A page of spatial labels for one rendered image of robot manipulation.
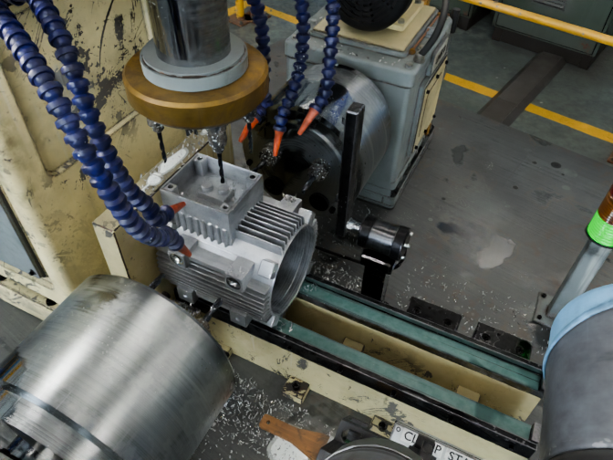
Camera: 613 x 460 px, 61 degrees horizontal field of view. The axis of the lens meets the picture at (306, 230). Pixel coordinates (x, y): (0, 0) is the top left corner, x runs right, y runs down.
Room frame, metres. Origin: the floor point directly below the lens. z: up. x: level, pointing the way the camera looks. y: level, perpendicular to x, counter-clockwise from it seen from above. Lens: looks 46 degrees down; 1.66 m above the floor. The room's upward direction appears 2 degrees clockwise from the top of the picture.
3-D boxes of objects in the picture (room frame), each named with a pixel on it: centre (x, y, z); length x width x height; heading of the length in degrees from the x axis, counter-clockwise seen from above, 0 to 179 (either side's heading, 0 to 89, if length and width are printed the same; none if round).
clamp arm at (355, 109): (0.65, -0.07, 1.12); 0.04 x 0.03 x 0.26; 65
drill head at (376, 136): (0.89, -0.03, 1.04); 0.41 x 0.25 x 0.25; 155
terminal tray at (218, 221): (0.60, 0.14, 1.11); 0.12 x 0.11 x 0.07; 65
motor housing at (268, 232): (0.58, 0.11, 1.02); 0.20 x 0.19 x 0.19; 65
